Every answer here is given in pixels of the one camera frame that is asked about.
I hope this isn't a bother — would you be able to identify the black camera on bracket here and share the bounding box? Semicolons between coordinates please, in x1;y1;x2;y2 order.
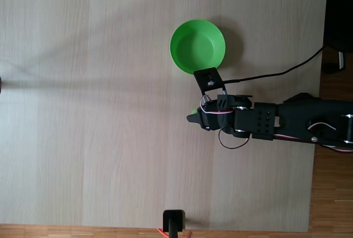
192;67;226;97

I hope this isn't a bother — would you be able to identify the dark furniture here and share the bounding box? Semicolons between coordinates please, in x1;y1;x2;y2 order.
321;0;353;75

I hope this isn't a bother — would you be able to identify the orange cable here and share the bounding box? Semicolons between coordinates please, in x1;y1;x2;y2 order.
156;227;194;238

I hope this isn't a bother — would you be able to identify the black camera cable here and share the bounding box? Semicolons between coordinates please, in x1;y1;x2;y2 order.
220;44;328;84

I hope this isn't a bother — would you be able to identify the black stand clamp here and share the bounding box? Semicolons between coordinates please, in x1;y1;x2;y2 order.
162;209;186;238

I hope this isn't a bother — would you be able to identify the green plastic bowl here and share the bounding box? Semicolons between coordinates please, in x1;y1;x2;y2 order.
169;19;227;75

